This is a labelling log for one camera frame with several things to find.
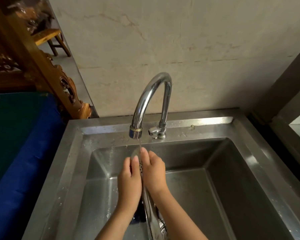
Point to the person's right hand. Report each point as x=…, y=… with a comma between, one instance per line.
x=155, y=176

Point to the person's left hand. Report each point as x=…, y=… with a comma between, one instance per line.
x=128, y=187

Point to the person's left fingers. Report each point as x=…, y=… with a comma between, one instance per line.
x=133, y=162

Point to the person's right fingers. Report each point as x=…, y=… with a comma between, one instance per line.
x=148, y=157

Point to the steel slotted ladle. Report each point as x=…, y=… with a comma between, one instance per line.
x=152, y=217

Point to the person's right forearm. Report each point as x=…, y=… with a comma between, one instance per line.
x=177, y=217

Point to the person's left forearm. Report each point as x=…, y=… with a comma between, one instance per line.
x=112, y=226

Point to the black sink drain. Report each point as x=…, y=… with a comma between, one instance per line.
x=138, y=214

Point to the chrome gooseneck faucet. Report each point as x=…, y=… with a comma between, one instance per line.
x=150, y=90

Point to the stainless steel sink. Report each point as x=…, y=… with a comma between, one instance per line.
x=215, y=197

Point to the blue and green padded cover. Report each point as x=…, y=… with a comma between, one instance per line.
x=27, y=159

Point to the small wooden stool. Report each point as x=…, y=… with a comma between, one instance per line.
x=48, y=36

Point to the carved wooden furniture frame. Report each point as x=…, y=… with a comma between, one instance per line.
x=37, y=69

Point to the dark metal window frame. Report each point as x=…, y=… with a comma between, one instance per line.
x=282, y=97

